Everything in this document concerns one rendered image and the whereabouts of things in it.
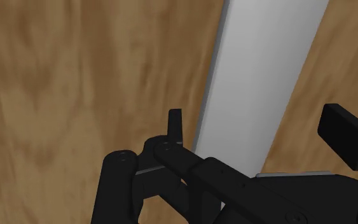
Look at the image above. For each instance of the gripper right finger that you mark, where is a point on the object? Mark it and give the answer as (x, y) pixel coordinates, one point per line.
(349, 136)

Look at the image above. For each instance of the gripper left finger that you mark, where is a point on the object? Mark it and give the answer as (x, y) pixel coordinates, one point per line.
(178, 161)

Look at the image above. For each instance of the long white panel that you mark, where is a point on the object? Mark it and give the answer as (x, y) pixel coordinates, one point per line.
(253, 80)

